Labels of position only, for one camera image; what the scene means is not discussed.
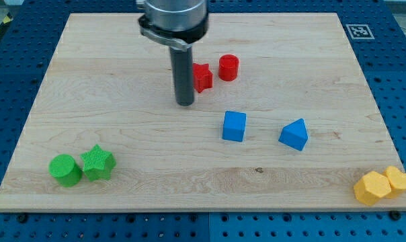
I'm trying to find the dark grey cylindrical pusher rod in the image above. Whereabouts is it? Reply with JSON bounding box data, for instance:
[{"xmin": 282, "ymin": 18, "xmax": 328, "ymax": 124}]
[{"xmin": 169, "ymin": 47, "xmax": 194, "ymax": 106}]

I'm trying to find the red star block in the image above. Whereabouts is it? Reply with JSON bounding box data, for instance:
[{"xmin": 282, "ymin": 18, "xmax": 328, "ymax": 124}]
[{"xmin": 193, "ymin": 63, "xmax": 213, "ymax": 93}]

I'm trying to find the green star block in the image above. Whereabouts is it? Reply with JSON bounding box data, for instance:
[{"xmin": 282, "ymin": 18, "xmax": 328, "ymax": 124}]
[{"xmin": 80, "ymin": 145, "xmax": 116, "ymax": 182}]

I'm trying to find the red cylinder block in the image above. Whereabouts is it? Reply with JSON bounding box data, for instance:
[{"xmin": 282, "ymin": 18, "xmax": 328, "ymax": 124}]
[{"xmin": 218, "ymin": 54, "xmax": 239, "ymax": 81}]

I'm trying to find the blue cube block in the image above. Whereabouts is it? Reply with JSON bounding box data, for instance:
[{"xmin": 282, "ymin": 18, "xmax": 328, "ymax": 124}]
[{"xmin": 222, "ymin": 111, "xmax": 247, "ymax": 142}]

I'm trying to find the light wooden board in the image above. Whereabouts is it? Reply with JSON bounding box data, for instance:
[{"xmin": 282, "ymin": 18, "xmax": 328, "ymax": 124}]
[{"xmin": 0, "ymin": 13, "xmax": 401, "ymax": 213}]

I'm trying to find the blue pentagon house block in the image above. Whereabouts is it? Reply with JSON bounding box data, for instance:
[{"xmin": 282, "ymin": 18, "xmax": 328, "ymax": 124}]
[{"xmin": 278, "ymin": 118, "xmax": 309, "ymax": 151}]

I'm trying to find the green cylinder block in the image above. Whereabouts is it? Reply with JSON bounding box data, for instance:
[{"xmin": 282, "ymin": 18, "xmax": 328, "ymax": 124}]
[{"xmin": 48, "ymin": 154, "xmax": 82, "ymax": 188}]

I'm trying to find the white fiducial marker tag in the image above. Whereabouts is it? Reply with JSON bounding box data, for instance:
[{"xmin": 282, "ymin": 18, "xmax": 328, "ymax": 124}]
[{"xmin": 346, "ymin": 24, "xmax": 374, "ymax": 40}]

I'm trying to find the yellow black hazard tape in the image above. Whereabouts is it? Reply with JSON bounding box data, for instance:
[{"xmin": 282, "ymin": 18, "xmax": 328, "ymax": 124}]
[{"xmin": 0, "ymin": 12, "xmax": 13, "ymax": 41}]

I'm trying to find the yellow hexagon block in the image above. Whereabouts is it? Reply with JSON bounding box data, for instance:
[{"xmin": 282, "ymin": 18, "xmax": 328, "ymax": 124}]
[{"xmin": 353, "ymin": 171, "xmax": 392, "ymax": 206}]

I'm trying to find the yellow heart block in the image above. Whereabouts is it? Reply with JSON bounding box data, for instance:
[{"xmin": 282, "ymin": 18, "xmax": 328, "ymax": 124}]
[{"xmin": 383, "ymin": 166, "xmax": 406, "ymax": 199}]

